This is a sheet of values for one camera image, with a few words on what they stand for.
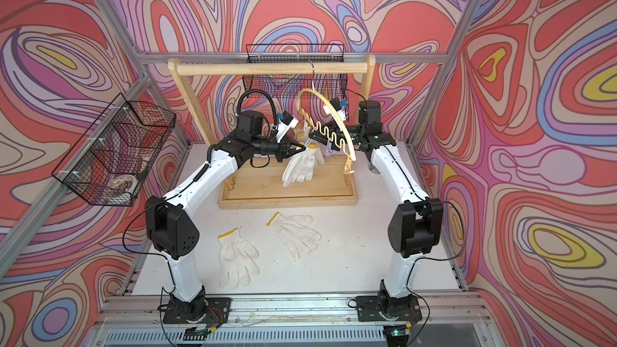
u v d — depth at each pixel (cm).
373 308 73
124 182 72
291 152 74
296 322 72
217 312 72
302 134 84
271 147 71
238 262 82
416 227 48
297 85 101
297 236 89
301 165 83
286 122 69
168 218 52
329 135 66
